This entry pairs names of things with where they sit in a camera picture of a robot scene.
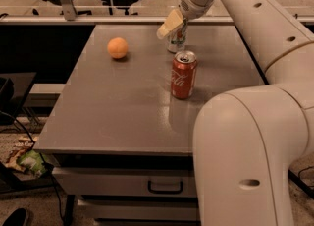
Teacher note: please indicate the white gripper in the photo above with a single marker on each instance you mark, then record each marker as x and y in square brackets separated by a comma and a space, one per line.
[190, 8]

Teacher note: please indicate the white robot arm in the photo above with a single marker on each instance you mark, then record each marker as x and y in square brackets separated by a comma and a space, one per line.
[245, 140]

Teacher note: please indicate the red coca-cola can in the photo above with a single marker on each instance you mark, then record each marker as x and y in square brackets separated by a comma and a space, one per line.
[183, 74]

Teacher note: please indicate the orange fruit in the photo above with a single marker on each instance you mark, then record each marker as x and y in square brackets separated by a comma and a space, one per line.
[117, 48]

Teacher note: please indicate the grey drawer cabinet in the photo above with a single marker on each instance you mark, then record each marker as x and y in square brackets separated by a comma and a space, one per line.
[116, 126]

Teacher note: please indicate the black side table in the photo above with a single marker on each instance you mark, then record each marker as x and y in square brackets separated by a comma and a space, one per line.
[14, 89]

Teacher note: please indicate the brown snack bag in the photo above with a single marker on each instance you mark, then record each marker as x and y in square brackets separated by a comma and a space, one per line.
[20, 148]

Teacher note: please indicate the green snack bag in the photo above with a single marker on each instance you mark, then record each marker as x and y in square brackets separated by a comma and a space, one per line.
[34, 162]

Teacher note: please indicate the black shoe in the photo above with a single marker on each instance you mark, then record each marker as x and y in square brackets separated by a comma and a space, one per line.
[18, 217]

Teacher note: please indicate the black drawer handle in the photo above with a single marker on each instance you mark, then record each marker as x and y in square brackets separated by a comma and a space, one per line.
[165, 188]

